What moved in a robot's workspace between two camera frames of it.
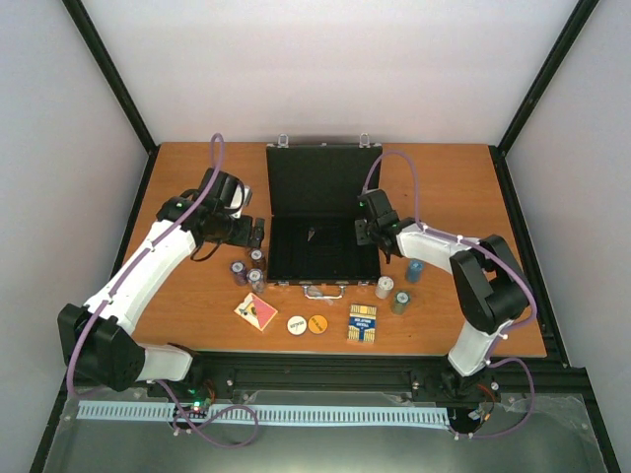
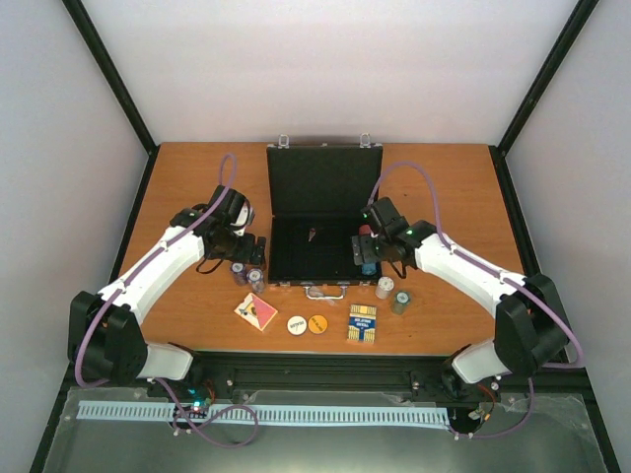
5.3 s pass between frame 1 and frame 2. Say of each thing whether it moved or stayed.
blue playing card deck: stayed
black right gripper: moved
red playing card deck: stayed
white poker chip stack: stayed
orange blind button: stayed
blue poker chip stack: moved
